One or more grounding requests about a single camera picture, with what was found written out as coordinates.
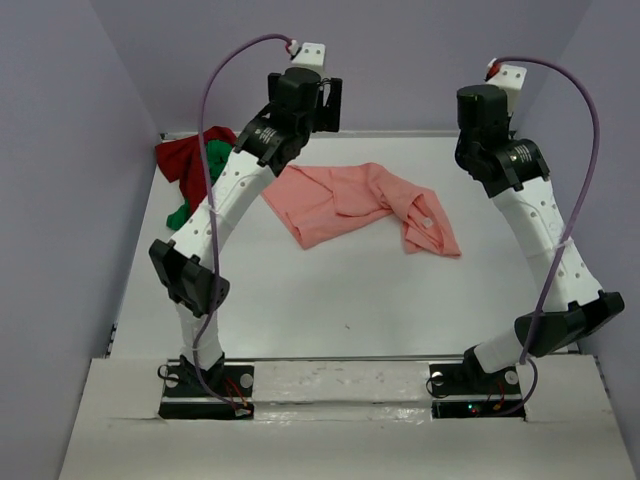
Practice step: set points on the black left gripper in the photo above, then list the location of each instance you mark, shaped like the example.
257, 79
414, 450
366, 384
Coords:
329, 119

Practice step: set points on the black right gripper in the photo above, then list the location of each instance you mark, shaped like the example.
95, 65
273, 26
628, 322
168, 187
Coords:
509, 116

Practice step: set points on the pink t shirt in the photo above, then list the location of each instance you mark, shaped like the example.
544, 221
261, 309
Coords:
317, 204

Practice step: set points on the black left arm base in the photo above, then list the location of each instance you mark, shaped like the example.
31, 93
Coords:
228, 397

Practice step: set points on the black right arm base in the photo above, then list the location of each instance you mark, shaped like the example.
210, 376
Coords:
455, 396

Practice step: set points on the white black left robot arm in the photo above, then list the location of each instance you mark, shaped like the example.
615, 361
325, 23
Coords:
187, 264

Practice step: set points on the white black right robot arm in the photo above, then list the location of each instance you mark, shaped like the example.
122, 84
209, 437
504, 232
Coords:
515, 176

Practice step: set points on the green t shirt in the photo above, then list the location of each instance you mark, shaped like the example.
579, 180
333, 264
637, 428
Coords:
192, 182

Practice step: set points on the dark red t shirt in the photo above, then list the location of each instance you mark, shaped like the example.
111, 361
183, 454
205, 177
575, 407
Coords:
174, 157

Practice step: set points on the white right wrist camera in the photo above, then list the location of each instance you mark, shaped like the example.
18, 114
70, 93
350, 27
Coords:
509, 78

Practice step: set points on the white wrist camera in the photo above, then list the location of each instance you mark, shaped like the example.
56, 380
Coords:
308, 55
509, 78

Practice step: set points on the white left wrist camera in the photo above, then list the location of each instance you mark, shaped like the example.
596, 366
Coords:
308, 55

